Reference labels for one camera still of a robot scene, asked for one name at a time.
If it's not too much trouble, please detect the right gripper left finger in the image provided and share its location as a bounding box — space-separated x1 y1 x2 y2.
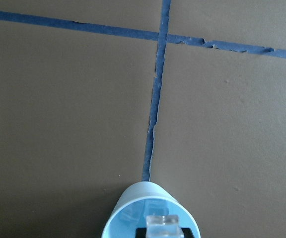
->
135 228 147 238

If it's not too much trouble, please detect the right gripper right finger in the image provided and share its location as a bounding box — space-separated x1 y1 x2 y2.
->
182 228 194 238

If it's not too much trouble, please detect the clear ice cube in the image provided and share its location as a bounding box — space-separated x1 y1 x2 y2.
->
145 215 185 238

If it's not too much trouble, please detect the light blue plastic cup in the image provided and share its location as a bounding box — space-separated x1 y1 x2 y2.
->
102 181 201 238

